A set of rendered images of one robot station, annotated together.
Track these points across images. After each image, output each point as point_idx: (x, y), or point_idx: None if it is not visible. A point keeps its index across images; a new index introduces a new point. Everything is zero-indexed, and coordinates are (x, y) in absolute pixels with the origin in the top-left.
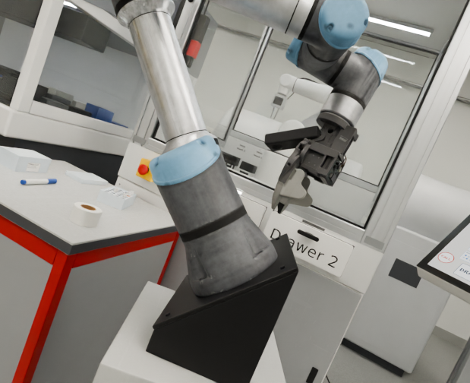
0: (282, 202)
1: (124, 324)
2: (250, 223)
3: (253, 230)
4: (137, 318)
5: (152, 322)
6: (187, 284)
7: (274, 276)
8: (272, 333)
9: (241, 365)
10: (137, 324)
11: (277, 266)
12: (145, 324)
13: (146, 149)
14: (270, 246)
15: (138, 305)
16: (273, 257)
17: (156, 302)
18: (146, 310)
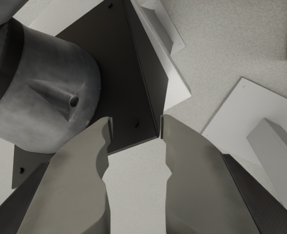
0: (163, 130)
1: (32, 25)
2: None
3: None
4: (47, 22)
5: (58, 32)
6: (79, 29)
7: (13, 164)
8: (178, 101)
9: None
10: (42, 29)
11: (29, 161)
12: (49, 32)
13: None
14: (33, 151)
15: (57, 2)
16: (40, 152)
17: (79, 3)
18: (62, 12)
